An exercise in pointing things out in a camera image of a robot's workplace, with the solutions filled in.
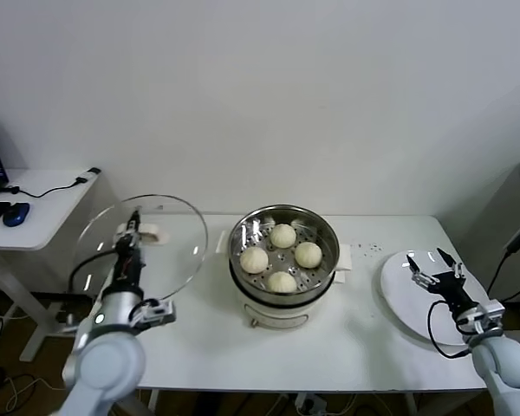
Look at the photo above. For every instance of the white power strip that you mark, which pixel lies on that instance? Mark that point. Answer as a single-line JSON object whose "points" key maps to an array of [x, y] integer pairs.
{"points": [[305, 403]]}

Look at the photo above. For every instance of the white table leg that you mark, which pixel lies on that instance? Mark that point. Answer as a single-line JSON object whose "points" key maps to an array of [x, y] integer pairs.
{"points": [[411, 405], [154, 405]]}

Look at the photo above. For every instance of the white steamed baozi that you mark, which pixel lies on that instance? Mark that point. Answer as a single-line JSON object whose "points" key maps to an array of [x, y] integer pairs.
{"points": [[308, 254], [281, 281], [254, 260], [283, 235]]}

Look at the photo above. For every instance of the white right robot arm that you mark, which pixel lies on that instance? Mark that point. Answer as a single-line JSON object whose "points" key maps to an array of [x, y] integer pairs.
{"points": [[507, 359]]}

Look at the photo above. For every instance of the white round plate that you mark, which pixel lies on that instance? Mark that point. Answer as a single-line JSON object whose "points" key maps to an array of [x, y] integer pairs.
{"points": [[398, 294]]}

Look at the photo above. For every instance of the blue computer mouse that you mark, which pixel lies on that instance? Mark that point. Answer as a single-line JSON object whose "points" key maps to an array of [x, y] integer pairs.
{"points": [[16, 214]]}

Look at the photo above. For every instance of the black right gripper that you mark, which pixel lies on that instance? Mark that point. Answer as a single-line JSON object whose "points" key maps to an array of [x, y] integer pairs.
{"points": [[454, 290]]}

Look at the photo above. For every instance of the white side table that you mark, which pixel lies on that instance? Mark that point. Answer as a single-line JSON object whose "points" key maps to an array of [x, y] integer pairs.
{"points": [[43, 216]]}

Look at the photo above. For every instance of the white electric cooker pot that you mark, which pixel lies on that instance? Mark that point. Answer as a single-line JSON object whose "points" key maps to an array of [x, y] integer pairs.
{"points": [[277, 318]]}

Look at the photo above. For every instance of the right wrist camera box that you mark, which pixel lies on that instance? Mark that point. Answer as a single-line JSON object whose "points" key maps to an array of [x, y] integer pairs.
{"points": [[494, 310]]}

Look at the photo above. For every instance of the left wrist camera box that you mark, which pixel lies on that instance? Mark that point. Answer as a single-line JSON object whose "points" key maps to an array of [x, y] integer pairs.
{"points": [[156, 314]]}

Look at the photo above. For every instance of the stainless steel steamer basket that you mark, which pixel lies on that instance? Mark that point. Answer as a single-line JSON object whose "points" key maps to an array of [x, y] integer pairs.
{"points": [[316, 260]]}

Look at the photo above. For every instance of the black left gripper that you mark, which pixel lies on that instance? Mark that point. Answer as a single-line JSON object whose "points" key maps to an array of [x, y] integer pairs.
{"points": [[129, 264]]}

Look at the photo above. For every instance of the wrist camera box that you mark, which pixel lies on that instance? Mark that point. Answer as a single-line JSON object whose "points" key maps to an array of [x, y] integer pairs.
{"points": [[494, 310], [156, 314]]}

